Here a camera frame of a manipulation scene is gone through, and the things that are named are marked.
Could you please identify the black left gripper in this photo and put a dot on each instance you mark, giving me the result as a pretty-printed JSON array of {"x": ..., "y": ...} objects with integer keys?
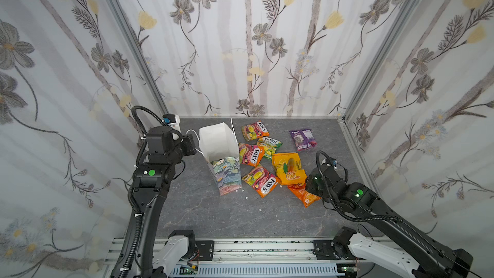
[{"x": 187, "y": 140}]

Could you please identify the white floral paper bag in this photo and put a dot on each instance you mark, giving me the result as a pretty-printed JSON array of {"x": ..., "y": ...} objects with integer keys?
[{"x": 220, "y": 149}]

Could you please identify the fox's candy bag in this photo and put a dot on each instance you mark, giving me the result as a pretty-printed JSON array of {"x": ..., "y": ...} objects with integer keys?
[
  {"x": 254, "y": 131},
  {"x": 261, "y": 180},
  {"x": 250, "y": 155}
]

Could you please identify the yellow mango snack bag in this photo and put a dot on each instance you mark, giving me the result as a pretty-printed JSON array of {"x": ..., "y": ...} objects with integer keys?
[{"x": 288, "y": 168}]

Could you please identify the orange corn chips bag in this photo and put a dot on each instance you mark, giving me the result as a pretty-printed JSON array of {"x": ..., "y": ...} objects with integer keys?
[{"x": 305, "y": 197}]

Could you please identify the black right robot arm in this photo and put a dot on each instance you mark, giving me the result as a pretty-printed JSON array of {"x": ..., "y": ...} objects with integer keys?
[{"x": 418, "y": 254}]

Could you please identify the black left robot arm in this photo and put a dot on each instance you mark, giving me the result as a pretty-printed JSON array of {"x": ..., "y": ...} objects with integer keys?
[{"x": 163, "y": 147}]

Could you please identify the Fox's candy bag top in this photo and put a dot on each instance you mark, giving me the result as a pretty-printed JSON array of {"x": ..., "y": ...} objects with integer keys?
[{"x": 254, "y": 131}]

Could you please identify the green Fox's spring tea bag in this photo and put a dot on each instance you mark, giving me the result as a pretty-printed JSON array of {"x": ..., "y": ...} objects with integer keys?
[{"x": 270, "y": 146}]

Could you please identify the purple snack packet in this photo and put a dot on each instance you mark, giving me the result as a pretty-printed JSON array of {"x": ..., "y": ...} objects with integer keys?
[{"x": 303, "y": 139}]

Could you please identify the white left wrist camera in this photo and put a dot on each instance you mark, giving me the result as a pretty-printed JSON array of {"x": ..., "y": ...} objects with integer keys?
[{"x": 172, "y": 121}]

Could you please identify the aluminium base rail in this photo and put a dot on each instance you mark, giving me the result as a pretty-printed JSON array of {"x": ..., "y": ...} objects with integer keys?
[{"x": 280, "y": 251}]

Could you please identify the white perforated cable duct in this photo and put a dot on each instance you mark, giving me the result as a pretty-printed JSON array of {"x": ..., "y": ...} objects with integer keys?
[{"x": 260, "y": 270}]

